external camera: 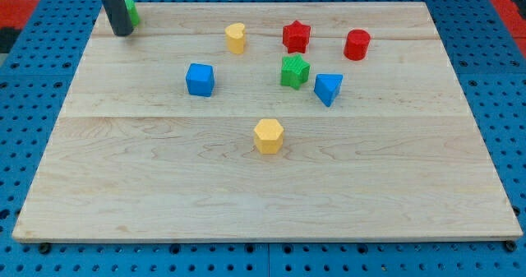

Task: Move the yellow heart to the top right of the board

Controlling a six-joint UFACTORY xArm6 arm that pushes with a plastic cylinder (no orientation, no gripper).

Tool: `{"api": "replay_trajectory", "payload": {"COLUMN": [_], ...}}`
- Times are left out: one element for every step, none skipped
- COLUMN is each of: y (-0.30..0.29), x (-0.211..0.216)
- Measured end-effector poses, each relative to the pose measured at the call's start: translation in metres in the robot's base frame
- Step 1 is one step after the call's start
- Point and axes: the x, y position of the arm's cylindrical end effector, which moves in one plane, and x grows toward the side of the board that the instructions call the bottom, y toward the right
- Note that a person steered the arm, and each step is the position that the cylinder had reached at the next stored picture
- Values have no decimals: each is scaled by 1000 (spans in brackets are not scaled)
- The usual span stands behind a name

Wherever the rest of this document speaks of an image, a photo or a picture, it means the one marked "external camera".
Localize blue cube block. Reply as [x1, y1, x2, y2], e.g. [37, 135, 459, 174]
[186, 63, 215, 97]

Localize blue triangle block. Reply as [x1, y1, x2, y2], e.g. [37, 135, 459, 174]
[314, 74, 344, 107]

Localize light wooden board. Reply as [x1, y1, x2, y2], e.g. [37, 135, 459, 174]
[12, 2, 523, 243]

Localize red cylinder block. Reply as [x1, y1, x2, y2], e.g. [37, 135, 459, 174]
[344, 29, 371, 61]

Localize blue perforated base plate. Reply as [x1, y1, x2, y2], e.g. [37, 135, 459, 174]
[1, 0, 525, 276]

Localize red star block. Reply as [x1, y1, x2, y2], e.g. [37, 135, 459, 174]
[282, 21, 311, 53]

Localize yellow hexagon block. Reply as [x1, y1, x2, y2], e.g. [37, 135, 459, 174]
[254, 119, 284, 155]

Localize yellow heart block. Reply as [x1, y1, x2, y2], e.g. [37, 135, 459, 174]
[224, 22, 246, 54]

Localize green star block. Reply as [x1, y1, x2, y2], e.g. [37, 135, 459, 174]
[280, 54, 310, 90]

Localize green block behind rod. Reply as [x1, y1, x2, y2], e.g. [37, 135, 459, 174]
[124, 0, 141, 27]

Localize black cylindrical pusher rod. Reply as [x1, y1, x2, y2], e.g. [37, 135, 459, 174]
[101, 0, 133, 37]

